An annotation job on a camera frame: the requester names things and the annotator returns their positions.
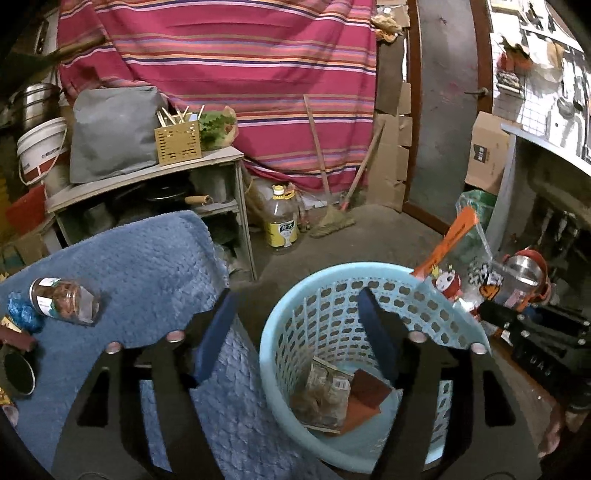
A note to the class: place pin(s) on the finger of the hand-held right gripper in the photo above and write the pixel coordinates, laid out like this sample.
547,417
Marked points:
498,314

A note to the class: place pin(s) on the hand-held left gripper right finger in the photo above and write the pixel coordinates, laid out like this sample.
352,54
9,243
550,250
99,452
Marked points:
376,327

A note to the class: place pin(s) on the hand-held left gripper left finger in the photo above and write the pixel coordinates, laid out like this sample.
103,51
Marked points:
214,332

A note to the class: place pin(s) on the light blue plastic basket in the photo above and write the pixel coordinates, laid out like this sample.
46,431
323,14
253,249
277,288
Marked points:
360,270

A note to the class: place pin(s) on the brown square packet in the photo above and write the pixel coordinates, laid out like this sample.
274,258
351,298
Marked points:
367,392

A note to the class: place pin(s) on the clear plastic snack packet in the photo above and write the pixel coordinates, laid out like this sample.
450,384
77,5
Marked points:
323,397

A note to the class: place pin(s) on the clear bag orange strip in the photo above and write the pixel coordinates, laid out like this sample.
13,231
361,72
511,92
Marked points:
448,237

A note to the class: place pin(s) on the blue wrapper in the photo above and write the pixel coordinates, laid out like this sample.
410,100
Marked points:
23,314

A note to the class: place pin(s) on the dark metal cup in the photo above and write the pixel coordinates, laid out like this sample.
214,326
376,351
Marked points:
18,376

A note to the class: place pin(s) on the person's right hand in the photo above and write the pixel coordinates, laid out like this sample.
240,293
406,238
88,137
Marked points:
554,434

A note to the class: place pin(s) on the stainless steel bowl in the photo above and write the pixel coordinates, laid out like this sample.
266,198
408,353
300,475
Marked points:
526,274

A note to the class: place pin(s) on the blue fleece blanket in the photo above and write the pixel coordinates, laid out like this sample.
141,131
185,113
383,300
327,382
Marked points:
138,277

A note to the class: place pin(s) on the green plastic bag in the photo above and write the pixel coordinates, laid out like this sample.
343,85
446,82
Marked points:
475,207

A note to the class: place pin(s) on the straw broom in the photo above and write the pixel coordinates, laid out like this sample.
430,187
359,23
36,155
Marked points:
332,221

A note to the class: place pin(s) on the cooking oil bottle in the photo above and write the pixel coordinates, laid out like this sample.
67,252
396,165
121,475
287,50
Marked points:
280,221

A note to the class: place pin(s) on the black pan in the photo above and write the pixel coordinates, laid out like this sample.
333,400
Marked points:
152,194

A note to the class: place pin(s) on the grey kitchen counter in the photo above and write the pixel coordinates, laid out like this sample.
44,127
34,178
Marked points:
554,170

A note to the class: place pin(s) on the clear jar brown contents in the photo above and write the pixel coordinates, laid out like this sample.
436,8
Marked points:
60,300

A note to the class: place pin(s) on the printed cardboard box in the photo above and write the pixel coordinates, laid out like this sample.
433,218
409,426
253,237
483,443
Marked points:
487,152

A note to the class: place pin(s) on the wooden cabinet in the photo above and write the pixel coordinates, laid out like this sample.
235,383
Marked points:
138,173

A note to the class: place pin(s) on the bamboo chopstick holder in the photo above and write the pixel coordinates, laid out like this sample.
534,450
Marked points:
178,143

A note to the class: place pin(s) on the wooden stick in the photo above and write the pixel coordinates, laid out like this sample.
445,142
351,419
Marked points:
316,143

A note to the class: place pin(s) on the bag of lettuce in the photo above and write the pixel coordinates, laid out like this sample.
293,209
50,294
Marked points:
217,129

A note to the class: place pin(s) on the brown framed door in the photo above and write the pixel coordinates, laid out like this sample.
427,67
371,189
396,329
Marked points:
443,115

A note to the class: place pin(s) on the grey cushion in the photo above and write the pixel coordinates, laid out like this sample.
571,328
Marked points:
115,134

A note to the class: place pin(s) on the red basin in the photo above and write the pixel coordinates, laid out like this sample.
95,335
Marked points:
25,210

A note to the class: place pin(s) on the white plastic bucket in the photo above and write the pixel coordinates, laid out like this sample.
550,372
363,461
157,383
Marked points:
41,147

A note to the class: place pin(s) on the red striped cloth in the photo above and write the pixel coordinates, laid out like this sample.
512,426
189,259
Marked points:
231,69

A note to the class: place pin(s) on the stainless steel pot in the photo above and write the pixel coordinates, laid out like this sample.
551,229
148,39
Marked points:
34,106

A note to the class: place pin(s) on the hanging ginger bag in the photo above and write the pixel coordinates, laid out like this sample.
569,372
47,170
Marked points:
385,25

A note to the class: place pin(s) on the cardboard wall pieces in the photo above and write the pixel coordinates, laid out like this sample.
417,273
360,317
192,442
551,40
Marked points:
392,152

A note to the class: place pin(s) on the wall utensil rack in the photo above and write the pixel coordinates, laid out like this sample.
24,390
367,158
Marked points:
549,69

